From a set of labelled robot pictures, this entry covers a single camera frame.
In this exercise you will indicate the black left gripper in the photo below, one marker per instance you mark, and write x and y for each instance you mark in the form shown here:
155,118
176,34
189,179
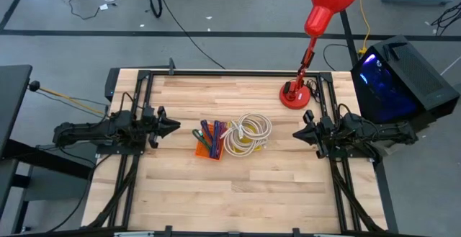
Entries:
150,126

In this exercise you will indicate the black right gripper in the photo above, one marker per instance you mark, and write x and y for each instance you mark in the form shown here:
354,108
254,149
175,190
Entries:
323,130

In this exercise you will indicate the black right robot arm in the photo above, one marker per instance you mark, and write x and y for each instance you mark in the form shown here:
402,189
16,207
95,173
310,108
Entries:
374,132

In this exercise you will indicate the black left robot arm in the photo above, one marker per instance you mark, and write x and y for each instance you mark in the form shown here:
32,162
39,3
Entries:
90,132

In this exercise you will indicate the orange plastic basket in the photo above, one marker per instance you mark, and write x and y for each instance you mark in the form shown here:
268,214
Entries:
201,153

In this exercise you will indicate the yellow plastic basket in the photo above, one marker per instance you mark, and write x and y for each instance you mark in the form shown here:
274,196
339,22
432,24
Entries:
248,129

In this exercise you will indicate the black controller box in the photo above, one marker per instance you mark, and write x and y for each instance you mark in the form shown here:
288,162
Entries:
111,84

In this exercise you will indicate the black computer tower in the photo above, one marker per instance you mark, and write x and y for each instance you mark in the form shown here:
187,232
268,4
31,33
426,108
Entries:
414,75

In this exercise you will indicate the black desk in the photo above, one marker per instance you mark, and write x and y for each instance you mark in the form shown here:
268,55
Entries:
12,96

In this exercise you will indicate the silver aluminium bracket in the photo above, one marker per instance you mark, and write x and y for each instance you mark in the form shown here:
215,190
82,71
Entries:
133,234

